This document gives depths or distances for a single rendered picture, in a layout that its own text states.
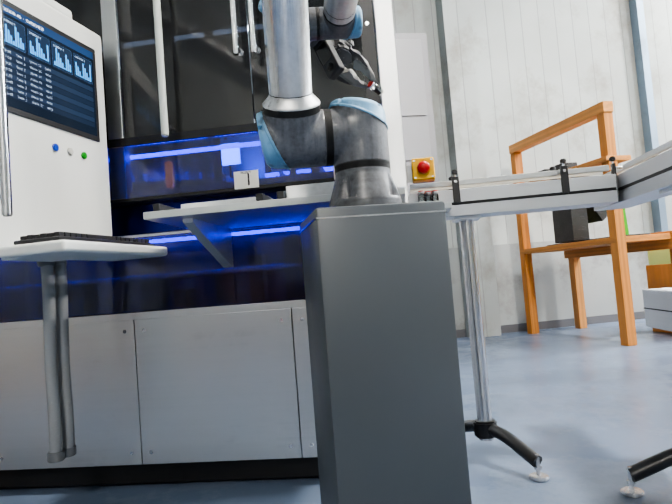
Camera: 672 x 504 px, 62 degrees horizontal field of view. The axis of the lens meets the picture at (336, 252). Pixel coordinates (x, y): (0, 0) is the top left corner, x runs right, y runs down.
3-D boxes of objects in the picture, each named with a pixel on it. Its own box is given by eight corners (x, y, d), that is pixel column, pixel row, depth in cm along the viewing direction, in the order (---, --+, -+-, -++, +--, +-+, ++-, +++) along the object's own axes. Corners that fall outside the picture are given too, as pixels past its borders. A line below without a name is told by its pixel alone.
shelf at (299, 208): (206, 233, 197) (206, 227, 197) (405, 214, 189) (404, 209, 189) (143, 219, 149) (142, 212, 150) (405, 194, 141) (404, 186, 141)
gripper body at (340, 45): (356, 42, 152) (322, 14, 146) (357, 59, 147) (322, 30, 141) (337, 61, 157) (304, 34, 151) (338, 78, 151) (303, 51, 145)
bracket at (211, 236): (225, 267, 187) (222, 229, 188) (233, 266, 187) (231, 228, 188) (185, 265, 154) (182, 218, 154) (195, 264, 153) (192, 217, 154)
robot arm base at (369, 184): (412, 205, 109) (408, 155, 110) (336, 209, 107) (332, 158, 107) (391, 215, 124) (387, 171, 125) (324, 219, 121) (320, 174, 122)
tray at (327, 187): (309, 213, 181) (308, 203, 181) (389, 206, 178) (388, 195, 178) (286, 199, 148) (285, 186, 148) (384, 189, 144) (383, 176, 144)
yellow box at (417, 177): (412, 184, 187) (411, 163, 188) (434, 182, 186) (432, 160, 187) (413, 180, 180) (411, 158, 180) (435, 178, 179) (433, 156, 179)
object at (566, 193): (409, 220, 190) (405, 174, 190) (409, 224, 205) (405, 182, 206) (621, 200, 181) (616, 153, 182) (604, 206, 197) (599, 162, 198)
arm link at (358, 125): (396, 157, 110) (390, 90, 111) (328, 161, 109) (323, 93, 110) (385, 169, 122) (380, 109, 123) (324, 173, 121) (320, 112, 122)
